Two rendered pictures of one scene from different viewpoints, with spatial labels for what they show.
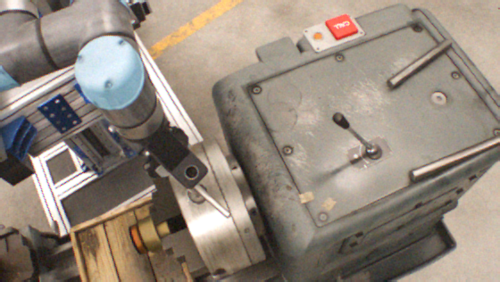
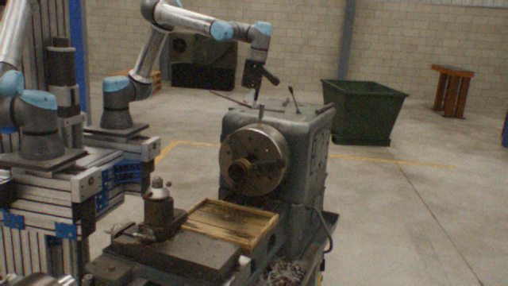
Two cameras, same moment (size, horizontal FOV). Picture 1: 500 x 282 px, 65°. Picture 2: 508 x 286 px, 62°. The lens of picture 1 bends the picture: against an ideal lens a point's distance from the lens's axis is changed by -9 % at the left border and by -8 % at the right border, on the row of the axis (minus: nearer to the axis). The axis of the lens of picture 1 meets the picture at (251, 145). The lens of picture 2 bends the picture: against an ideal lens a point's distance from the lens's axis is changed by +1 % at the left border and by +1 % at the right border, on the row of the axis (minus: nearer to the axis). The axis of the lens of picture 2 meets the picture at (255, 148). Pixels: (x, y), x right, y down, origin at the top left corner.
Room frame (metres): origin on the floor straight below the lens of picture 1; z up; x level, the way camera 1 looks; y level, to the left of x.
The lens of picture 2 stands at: (-0.72, 1.61, 1.68)
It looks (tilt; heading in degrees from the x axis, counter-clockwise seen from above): 16 degrees down; 305
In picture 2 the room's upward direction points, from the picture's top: 4 degrees clockwise
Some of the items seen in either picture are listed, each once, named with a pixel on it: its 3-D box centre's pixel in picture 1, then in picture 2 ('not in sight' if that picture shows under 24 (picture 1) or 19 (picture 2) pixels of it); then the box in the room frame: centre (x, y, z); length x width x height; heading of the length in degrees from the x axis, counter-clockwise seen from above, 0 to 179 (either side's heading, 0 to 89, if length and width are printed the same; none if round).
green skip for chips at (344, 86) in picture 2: not in sight; (356, 112); (1.84, -4.73, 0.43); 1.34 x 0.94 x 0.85; 132
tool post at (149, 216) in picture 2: not in sight; (159, 208); (0.27, 0.74, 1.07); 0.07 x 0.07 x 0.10; 14
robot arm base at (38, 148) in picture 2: not in sight; (41, 141); (0.77, 0.85, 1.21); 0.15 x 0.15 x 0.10
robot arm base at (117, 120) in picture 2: not in sight; (116, 115); (0.96, 0.40, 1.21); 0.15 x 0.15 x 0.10
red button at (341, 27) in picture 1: (341, 28); not in sight; (0.67, -0.26, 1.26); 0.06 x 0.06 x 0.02; 14
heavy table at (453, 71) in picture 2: not in sight; (447, 89); (1.44, -8.83, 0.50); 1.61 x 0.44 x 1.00; 120
